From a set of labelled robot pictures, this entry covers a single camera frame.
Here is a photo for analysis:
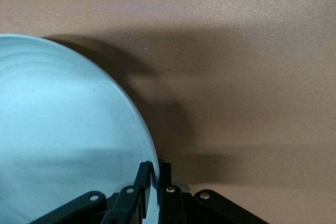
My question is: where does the brown table cover mat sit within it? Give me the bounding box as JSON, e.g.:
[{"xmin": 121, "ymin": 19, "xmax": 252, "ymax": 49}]
[{"xmin": 0, "ymin": 0, "xmax": 336, "ymax": 224}]

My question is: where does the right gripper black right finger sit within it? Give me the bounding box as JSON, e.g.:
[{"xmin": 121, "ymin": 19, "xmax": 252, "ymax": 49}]
[{"xmin": 158, "ymin": 163, "xmax": 187, "ymax": 224}]

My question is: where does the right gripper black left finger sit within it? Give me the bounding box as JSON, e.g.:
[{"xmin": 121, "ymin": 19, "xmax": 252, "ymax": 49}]
[{"xmin": 101, "ymin": 161, "xmax": 154, "ymax": 224}]

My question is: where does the blue plate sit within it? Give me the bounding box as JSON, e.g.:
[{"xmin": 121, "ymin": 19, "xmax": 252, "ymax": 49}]
[{"xmin": 0, "ymin": 34, "xmax": 161, "ymax": 224}]

